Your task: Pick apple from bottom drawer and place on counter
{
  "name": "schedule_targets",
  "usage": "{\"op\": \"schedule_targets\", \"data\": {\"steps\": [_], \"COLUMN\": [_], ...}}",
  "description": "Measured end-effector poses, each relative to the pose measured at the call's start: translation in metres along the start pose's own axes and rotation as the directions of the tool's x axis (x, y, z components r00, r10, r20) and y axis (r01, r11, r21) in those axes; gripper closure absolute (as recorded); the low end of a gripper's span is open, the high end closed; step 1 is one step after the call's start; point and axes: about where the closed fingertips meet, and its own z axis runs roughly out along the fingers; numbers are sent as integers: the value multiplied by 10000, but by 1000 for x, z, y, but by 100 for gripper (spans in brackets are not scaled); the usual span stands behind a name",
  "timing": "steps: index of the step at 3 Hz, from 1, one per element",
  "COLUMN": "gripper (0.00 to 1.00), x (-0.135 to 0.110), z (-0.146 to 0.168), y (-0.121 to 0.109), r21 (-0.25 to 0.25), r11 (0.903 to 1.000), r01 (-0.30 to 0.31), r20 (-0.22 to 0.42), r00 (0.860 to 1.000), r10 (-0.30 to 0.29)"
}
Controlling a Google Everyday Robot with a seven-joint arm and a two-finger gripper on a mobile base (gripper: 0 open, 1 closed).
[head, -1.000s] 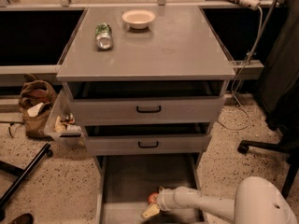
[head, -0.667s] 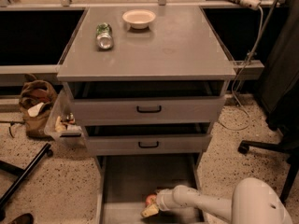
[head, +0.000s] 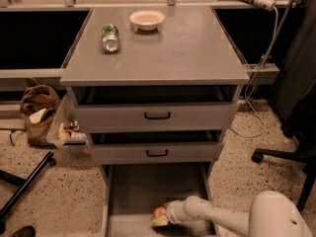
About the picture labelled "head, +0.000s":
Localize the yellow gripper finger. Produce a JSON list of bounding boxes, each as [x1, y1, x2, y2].
[[152, 214, 169, 227]]

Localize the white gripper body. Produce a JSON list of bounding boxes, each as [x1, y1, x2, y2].
[[166, 200, 189, 224]]

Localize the red apple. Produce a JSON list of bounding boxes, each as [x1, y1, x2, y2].
[[153, 205, 167, 217]]

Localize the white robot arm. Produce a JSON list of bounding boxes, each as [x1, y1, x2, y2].
[[152, 191, 313, 237]]

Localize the grey bottom drawer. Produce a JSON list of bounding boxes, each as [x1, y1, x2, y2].
[[102, 163, 218, 237]]

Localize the grey drawer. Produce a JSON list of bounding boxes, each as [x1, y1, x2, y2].
[[89, 130, 223, 164], [67, 87, 238, 133], [102, 163, 218, 237]]

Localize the grey middle drawer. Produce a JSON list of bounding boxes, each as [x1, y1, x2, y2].
[[89, 130, 223, 164]]

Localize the grey top drawer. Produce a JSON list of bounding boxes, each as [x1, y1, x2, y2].
[[67, 87, 238, 133]]

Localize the grey drawer cabinet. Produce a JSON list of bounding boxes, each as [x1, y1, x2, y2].
[[59, 5, 250, 237]]

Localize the clear plastic bin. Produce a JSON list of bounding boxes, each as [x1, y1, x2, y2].
[[46, 95, 89, 155]]

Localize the brown shoe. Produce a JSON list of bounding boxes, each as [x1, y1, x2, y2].
[[9, 225, 36, 237]]

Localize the black chair base leg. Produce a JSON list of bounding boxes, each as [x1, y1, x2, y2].
[[0, 151, 56, 234]]

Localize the brown bag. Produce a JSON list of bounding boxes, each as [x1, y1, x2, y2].
[[20, 78, 61, 146]]

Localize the black office chair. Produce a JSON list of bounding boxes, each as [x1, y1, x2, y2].
[[252, 0, 316, 210]]

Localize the green soda can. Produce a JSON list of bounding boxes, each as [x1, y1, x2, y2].
[[101, 24, 120, 52]]

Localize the white bowl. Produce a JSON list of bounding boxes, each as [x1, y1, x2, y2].
[[129, 10, 165, 32]]

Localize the grey cable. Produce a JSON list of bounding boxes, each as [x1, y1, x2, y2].
[[229, 5, 279, 139]]

